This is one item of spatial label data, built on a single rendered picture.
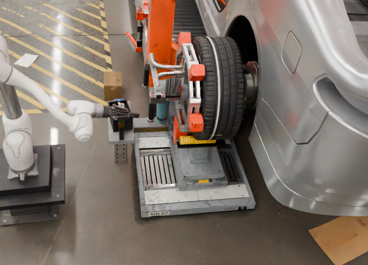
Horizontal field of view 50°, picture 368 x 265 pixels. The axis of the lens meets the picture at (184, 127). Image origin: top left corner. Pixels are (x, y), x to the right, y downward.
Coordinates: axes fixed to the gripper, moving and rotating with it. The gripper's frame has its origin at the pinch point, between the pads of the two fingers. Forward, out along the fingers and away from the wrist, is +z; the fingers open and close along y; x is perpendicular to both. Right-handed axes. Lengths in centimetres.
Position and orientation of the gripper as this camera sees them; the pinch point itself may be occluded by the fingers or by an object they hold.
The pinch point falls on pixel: (133, 115)
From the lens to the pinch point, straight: 255.9
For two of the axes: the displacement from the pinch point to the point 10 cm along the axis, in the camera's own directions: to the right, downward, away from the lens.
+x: -3.5, 7.3, 5.9
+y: -2.4, -6.8, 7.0
